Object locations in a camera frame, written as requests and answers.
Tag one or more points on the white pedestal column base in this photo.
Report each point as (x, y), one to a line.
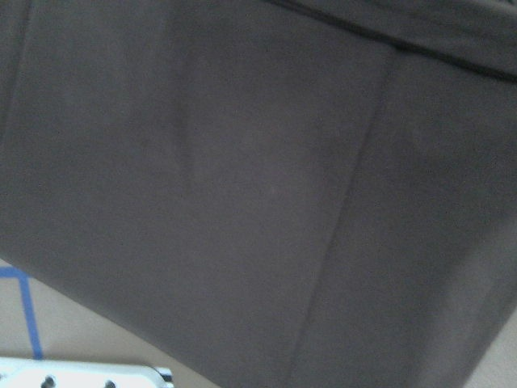
(26, 373)

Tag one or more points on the brown t-shirt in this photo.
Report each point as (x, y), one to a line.
(276, 193)

